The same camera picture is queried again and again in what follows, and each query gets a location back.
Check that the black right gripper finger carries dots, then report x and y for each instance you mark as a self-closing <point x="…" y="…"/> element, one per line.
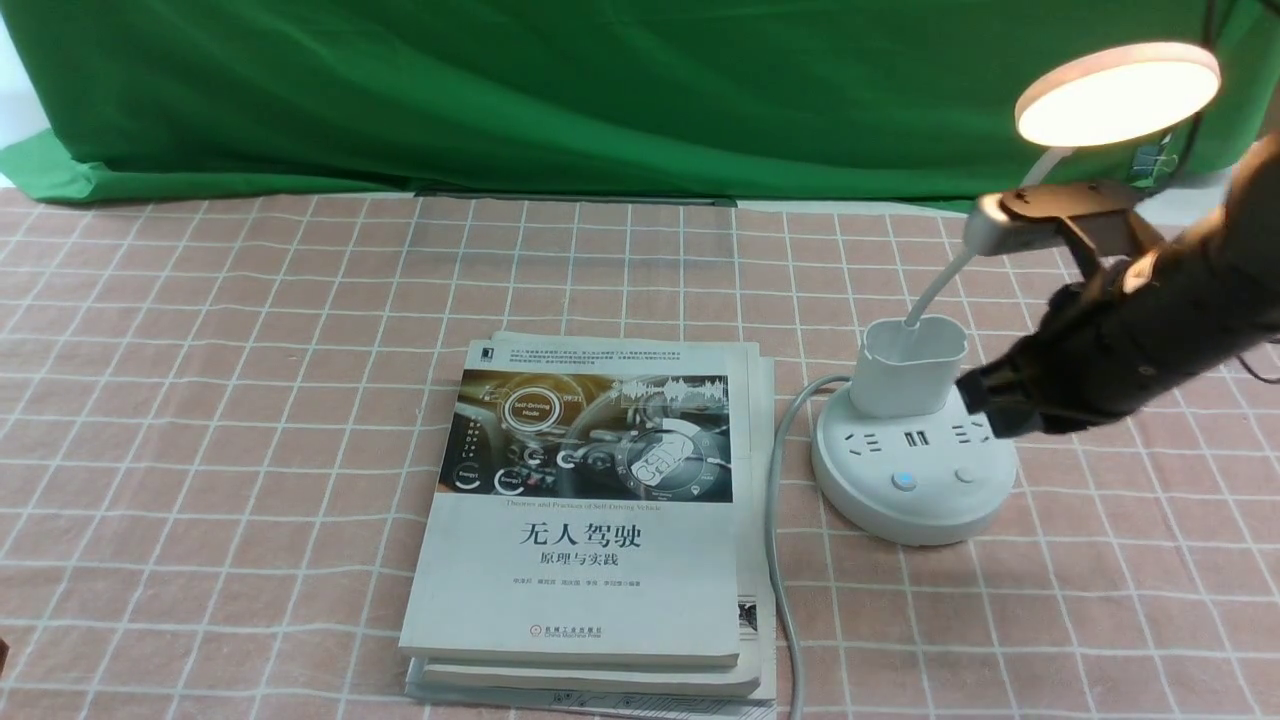
<point x="1013" y="418"/>

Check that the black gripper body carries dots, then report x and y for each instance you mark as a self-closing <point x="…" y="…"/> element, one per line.
<point x="1098" y="355"/>

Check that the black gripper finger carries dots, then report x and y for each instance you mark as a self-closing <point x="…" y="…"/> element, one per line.
<point x="984" y="387"/>

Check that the white round desk lamp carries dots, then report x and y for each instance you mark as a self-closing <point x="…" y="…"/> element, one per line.
<point x="895" y="449"/>

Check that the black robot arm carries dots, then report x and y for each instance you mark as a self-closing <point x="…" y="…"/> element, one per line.
<point x="1225" y="268"/>

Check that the bottom white book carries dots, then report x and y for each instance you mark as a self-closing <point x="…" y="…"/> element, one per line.
<point x="746" y="691"/>

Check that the top self-driving textbook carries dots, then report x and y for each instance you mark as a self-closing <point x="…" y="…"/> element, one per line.
<point x="590" y="500"/>

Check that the pink checkered tablecloth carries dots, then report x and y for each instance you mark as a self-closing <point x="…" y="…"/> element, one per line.
<point x="221" y="421"/>

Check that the green backdrop cloth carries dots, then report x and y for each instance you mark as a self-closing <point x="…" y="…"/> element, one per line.
<point x="905" y="101"/>

